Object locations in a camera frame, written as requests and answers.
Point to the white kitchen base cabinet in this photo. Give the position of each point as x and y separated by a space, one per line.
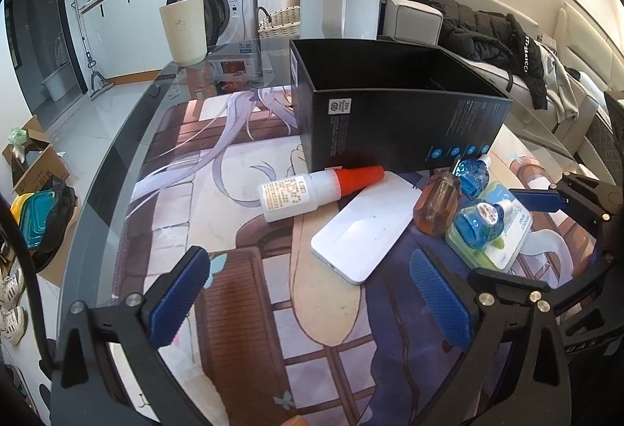
122 31

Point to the blue eye drop bottle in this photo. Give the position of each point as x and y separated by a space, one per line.
475 223
473 177

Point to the printed table mat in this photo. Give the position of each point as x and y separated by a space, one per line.
253 309

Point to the black puffer jacket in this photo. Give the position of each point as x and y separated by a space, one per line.
463 26

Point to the dark door frame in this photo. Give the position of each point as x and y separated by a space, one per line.
73 16

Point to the white wicker basket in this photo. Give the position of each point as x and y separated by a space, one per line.
280 21

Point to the green plastic bag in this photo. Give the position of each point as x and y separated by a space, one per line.
19 137

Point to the white bottle with orange cap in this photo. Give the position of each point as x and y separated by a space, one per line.
287 197

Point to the white case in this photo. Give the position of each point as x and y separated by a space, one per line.
365 231

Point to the black cardboard box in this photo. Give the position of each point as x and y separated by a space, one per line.
390 128

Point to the brown cardboard box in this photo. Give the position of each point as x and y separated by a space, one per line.
44 167

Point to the black quilted chair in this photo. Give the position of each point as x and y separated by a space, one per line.
607 133

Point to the person's left hand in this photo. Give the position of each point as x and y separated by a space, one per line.
294 421

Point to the white bucket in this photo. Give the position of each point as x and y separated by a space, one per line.
58 84

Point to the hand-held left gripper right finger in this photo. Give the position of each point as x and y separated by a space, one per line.
438 297

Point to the stack of yellow teal containers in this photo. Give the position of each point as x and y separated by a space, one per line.
34 221

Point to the beige cup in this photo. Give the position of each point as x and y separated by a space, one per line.
183 31

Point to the green white packaging box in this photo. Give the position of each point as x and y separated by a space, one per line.
512 246

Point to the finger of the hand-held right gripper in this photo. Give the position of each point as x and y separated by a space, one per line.
585 282
536 200

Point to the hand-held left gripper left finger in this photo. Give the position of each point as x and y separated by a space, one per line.
178 297

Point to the flat mop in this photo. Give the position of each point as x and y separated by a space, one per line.
100 84

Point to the light grey sofa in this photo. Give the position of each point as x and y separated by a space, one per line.
419 19

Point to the white sneakers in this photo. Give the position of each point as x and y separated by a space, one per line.
12 314

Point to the grey garment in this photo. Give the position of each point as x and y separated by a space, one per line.
565 84

